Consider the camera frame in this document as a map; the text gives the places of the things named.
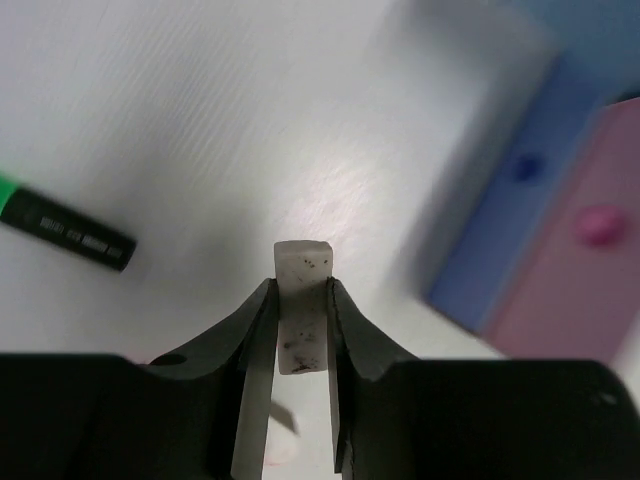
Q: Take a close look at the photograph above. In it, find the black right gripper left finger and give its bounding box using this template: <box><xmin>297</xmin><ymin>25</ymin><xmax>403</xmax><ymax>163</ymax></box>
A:
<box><xmin>1</xmin><ymin>279</ymin><xmax>278</xmax><ymax>479</ymax></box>

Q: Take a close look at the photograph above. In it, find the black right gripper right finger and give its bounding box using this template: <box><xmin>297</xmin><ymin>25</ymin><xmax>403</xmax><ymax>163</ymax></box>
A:
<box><xmin>326</xmin><ymin>279</ymin><xmax>639</xmax><ymax>479</ymax></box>

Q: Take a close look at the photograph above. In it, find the pink drawer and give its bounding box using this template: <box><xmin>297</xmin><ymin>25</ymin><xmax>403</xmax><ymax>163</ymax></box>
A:
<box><xmin>485</xmin><ymin>98</ymin><xmax>639</xmax><ymax>364</ymax></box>

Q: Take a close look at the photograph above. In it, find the white eraser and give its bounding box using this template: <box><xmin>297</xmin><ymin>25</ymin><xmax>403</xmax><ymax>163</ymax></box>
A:
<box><xmin>274</xmin><ymin>240</ymin><xmax>333</xmax><ymax>375</ymax></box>

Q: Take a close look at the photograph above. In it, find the green highlighter black body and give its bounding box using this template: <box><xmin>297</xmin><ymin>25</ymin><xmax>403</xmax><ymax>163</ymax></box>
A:
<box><xmin>1</xmin><ymin>176</ymin><xmax>137</xmax><ymax>272</ymax></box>

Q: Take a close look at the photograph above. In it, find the white drawer organizer cabinet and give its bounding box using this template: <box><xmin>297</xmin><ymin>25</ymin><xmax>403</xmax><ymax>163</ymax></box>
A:
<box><xmin>370</xmin><ymin>1</ymin><xmax>639</xmax><ymax>109</ymax></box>

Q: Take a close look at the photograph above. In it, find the dark blue drawer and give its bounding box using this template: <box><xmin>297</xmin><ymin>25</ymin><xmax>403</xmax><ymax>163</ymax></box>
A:
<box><xmin>426</xmin><ymin>54</ymin><xmax>609</xmax><ymax>336</ymax></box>

